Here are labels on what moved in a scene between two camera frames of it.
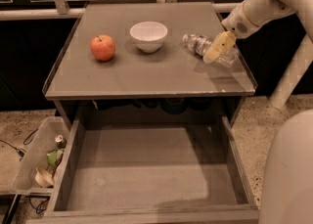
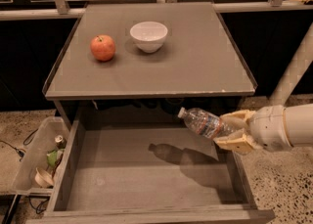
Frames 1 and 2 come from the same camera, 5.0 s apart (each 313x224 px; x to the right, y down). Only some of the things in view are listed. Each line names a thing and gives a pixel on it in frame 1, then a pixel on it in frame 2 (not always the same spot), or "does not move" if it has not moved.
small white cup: x=42 y=179 does not move
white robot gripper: x=237 y=22 -> x=268 y=126
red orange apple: x=103 y=47 does not move
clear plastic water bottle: x=200 y=46 -> x=207 y=124
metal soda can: x=60 y=142 does not move
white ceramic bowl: x=149 y=36 does not move
